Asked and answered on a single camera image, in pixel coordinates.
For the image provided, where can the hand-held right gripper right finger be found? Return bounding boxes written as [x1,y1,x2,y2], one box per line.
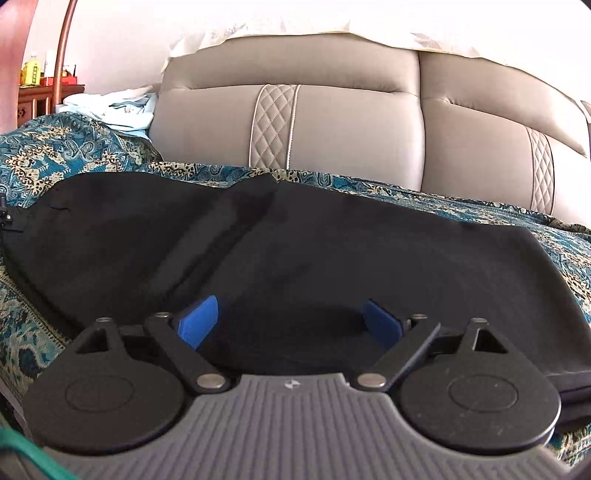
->
[355,299,509,394]

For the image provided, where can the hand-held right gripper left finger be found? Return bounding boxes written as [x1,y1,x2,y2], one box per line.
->
[73,295,232,394]

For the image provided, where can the black pants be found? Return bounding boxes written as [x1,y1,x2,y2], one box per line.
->
[0,173,591,428]

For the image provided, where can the teal patterned blanket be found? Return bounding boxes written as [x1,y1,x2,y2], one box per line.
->
[0,113,591,468]

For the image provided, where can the wooden cabinet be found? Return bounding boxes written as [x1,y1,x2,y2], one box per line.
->
[17,84,86,129]

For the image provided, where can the yellow bottle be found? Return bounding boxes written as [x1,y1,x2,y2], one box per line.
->
[22,54,42,86]

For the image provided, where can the light blue cloth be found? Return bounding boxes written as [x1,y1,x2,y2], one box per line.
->
[56,83,160,139]

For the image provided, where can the curved wooden pole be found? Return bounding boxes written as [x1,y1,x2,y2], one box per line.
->
[49,0,80,114]

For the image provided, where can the beige leather sofa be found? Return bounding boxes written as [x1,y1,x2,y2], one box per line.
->
[148,34,591,228]

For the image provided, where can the white cloth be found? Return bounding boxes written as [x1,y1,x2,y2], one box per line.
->
[166,0,591,70]

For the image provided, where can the reddish wooden frame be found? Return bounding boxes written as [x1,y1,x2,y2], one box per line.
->
[0,0,38,136]

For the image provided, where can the green cable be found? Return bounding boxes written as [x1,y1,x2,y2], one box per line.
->
[0,425,78,480]

